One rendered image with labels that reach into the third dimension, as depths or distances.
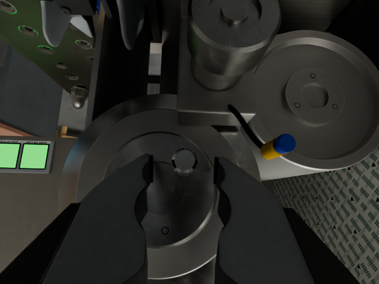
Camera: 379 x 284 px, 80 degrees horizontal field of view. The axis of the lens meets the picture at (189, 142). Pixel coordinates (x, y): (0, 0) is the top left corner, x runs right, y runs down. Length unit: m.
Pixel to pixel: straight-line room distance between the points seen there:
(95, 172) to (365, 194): 0.23
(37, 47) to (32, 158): 0.24
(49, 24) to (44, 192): 0.41
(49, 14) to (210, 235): 0.20
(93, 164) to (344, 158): 0.18
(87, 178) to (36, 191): 0.41
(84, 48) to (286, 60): 0.32
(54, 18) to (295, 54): 0.20
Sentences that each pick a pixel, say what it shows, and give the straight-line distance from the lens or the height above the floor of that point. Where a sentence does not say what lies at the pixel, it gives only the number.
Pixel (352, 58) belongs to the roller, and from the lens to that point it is 0.25.
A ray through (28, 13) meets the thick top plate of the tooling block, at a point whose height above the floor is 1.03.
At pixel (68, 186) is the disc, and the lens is 0.19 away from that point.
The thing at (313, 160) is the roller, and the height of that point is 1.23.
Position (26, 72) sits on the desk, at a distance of 2.26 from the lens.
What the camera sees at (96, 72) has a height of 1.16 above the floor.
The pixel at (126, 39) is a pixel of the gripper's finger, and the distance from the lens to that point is 0.19.
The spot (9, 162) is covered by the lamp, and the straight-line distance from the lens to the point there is 0.61.
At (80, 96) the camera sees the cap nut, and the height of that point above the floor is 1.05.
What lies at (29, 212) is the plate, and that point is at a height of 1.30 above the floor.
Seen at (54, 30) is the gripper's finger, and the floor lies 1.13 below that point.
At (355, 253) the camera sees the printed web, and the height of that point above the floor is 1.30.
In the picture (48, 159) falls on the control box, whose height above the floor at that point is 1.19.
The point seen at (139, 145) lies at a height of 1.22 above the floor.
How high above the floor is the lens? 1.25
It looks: 13 degrees down
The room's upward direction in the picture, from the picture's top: 179 degrees counter-clockwise
